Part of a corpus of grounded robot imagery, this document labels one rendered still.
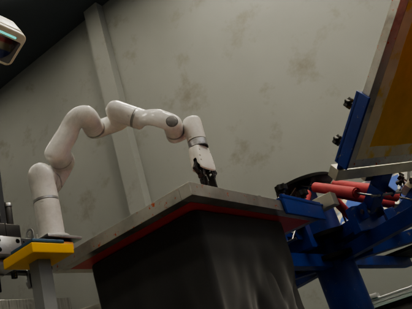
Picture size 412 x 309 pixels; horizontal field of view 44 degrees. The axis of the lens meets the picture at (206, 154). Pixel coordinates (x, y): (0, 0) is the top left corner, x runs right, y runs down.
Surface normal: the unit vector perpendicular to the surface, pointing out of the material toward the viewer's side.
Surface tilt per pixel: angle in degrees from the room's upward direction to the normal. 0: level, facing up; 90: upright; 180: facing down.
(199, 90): 90
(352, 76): 90
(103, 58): 90
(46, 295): 90
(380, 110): 148
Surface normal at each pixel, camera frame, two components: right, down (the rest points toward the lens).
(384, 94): 0.42, 0.49
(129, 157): -0.56, -0.20
